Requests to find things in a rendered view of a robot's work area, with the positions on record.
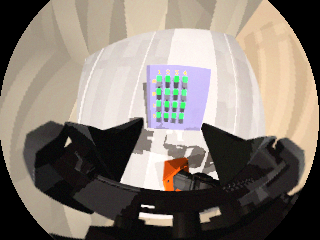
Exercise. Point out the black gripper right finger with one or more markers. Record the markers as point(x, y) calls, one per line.
point(230, 153)

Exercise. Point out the lavender switch panel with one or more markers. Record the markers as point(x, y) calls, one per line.
point(177, 96)

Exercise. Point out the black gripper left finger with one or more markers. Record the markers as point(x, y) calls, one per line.
point(113, 146)

